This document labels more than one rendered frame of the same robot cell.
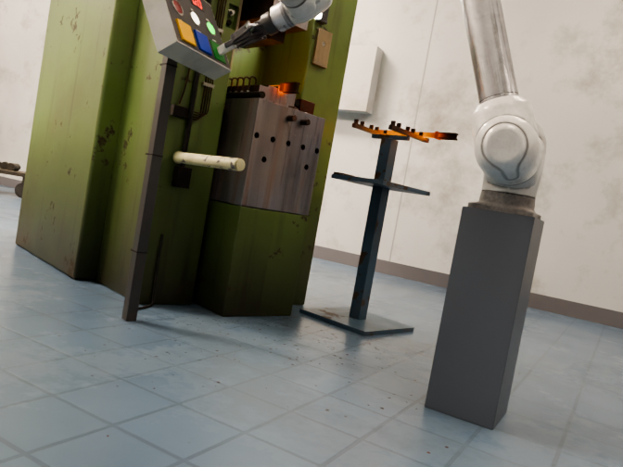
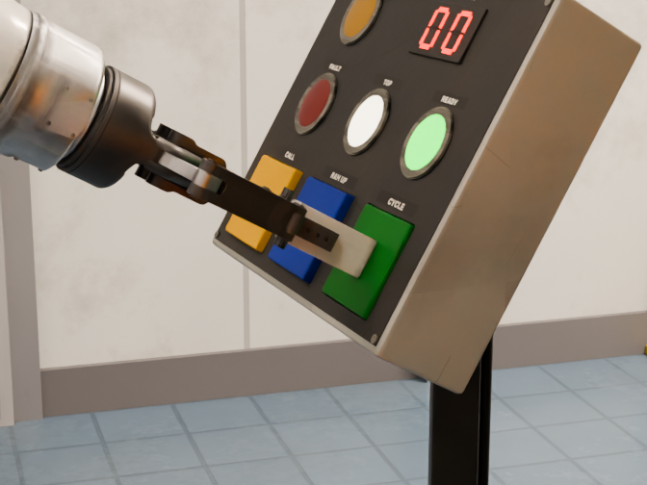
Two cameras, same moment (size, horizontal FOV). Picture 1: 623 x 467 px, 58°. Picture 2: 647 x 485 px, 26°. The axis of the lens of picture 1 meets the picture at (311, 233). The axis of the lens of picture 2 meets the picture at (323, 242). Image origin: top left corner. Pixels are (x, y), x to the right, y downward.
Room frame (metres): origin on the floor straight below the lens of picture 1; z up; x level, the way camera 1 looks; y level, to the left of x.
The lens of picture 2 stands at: (2.73, -0.28, 1.27)
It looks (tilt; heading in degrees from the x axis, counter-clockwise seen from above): 15 degrees down; 134
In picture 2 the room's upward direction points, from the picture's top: straight up
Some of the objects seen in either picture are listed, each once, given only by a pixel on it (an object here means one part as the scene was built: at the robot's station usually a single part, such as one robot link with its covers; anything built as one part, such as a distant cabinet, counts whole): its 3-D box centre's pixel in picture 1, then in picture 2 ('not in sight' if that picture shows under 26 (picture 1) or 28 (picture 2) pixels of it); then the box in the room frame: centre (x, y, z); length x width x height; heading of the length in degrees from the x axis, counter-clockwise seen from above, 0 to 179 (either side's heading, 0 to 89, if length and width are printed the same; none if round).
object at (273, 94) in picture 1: (248, 96); not in sight; (2.62, 0.39, 0.96); 0.42 x 0.20 x 0.09; 43
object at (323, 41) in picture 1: (322, 48); not in sight; (2.78, 0.10, 1.27); 0.09 x 0.02 x 0.17; 133
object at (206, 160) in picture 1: (207, 160); not in sight; (2.16, 0.44, 0.62); 0.44 x 0.05 x 0.05; 43
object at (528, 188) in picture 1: (514, 157); not in sight; (1.67, -0.55, 0.77); 0.18 x 0.16 x 0.22; 156
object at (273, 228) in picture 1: (231, 252); not in sight; (2.66, 0.36, 0.23); 0.56 x 0.38 x 0.47; 43
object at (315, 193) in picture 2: (201, 43); (314, 230); (1.98, 0.48, 1.01); 0.07 x 0.05 x 0.07; 158
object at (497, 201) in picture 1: (507, 205); not in sight; (1.69, -0.56, 0.63); 0.22 x 0.18 x 0.06; 151
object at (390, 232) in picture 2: (216, 53); (373, 263); (2.07, 0.45, 1.00); 0.07 x 0.05 x 0.07; 158
